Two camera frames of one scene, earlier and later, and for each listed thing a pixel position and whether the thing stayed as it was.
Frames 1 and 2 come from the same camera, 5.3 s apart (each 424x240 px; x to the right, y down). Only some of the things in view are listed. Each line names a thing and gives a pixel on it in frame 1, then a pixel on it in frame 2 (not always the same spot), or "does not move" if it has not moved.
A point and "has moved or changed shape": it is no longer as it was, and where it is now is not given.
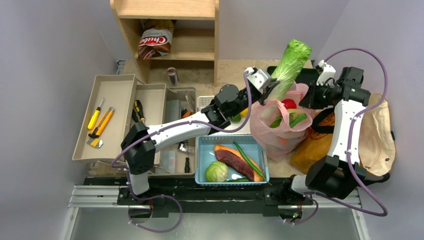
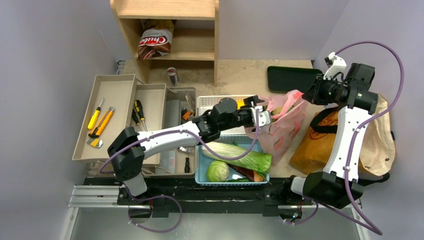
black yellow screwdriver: [138, 106] does not move
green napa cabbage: [296, 52] to [254, 161]
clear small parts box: [168, 161] does not move
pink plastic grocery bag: [278, 129] has moved or changed shape
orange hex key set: [187, 113] does not move
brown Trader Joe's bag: [377, 153] does not move
